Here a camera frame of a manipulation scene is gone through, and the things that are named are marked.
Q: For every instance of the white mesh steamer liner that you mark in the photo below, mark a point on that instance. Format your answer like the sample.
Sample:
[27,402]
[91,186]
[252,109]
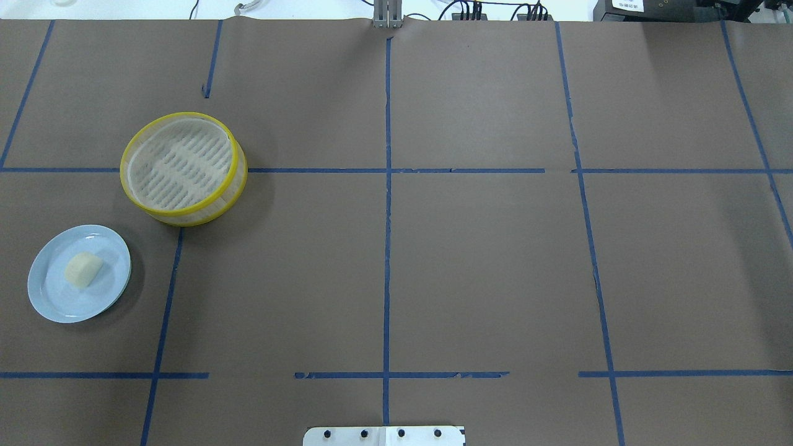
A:
[178,161]

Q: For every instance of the aluminium frame post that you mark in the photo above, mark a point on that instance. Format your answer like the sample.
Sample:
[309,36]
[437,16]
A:
[387,14]

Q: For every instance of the black cable connector right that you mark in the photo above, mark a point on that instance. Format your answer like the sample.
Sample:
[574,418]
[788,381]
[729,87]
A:
[531,12]

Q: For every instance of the black cable connector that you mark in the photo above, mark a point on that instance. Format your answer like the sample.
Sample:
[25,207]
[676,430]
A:
[531,12]
[470,11]

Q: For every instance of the yellow rimmed bamboo steamer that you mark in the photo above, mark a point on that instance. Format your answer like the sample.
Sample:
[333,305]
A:
[217,204]

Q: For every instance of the light blue plate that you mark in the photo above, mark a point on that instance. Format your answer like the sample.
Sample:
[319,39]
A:
[54,298]

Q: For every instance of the black box with label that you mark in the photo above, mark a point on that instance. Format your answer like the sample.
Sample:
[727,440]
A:
[674,11]

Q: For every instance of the white camera stand base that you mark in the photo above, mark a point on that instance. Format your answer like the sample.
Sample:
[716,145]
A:
[385,435]

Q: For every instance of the black cable connector left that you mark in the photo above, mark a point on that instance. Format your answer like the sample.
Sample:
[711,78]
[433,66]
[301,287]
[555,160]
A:
[470,11]

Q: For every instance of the white steamed bun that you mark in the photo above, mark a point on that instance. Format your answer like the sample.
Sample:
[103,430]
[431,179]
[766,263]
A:
[82,269]

